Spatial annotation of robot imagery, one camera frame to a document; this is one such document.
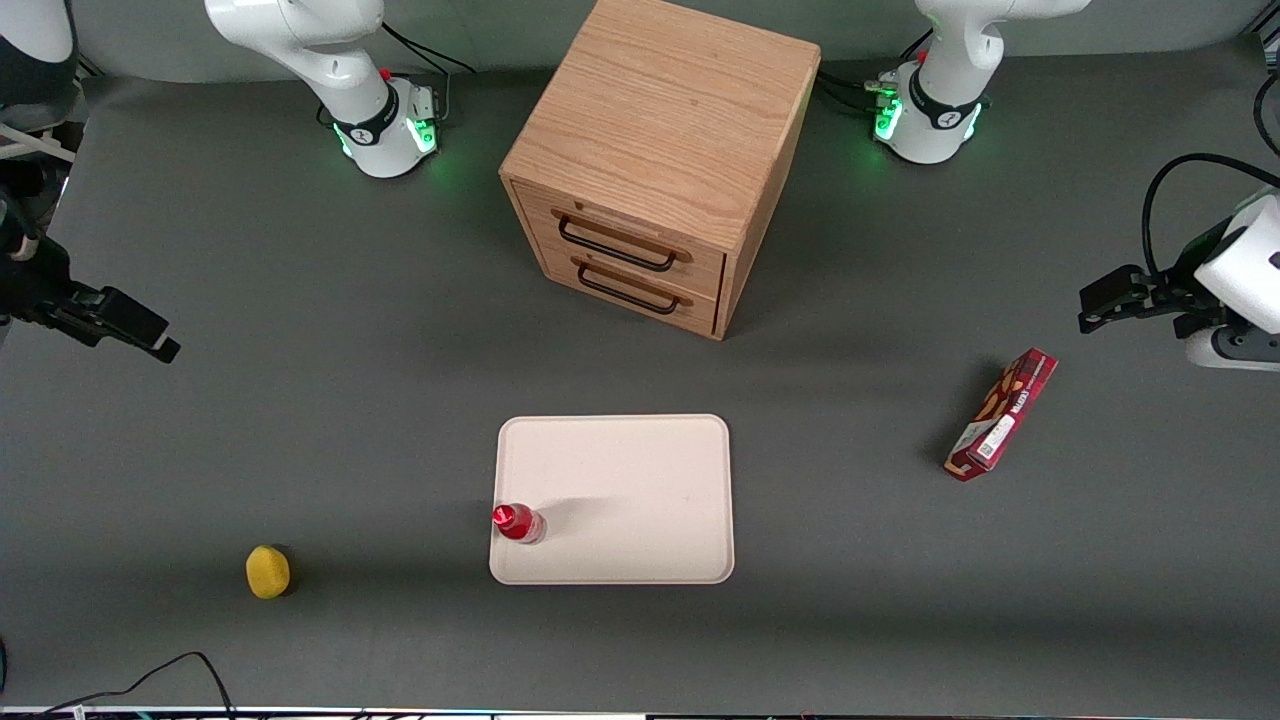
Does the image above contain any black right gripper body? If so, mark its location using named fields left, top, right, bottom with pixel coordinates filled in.
left=0, top=235, right=101, bottom=328

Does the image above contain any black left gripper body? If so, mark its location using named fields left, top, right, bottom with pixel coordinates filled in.
left=1175, top=222, right=1251, bottom=339

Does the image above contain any red coke bottle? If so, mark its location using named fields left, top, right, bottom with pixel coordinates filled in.
left=491, top=503, right=547, bottom=546

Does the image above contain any cream plastic tray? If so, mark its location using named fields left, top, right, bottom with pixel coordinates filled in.
left=488, top=413, right=736, bottom=586

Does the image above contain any red cookie box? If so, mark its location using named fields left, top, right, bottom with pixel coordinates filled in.
left=943, top=347, right=1059, bottom=483

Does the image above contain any yellow lemon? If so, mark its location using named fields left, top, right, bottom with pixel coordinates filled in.
left=245, top=544, right=293, bottom=601

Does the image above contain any wooden drawer front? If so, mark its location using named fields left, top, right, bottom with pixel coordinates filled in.
left=540, top=250, right=723, bottom=337
left=512, top=183, right=729, bottom=301

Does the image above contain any wooden drawer cabinet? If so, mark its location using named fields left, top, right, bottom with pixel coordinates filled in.
left=498, top=0, right=823, bottom=342

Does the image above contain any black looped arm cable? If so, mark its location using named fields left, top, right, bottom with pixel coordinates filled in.
left=1143, top=153, right=1280, bottom=283

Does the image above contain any thin black table cable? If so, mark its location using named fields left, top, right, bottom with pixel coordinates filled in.
left=0, top=652, right=236, bottom=720

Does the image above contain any black left base cable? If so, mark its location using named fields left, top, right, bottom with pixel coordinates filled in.
left=815, top=30, right=933, bottom=113

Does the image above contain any black base cable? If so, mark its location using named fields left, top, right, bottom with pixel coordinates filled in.
left=380, top=20, right=479, bottom=126
left=815, top=30, right=933, bottom=113

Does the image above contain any black right base cable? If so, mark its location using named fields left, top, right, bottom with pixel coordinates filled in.
left=380, top=20, right=479, bottom=126

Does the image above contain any black metal drawer handle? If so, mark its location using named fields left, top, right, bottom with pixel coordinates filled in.
left=577, top=262, right=682, bottom=316
left=558, top=215, right=679, bottom=273

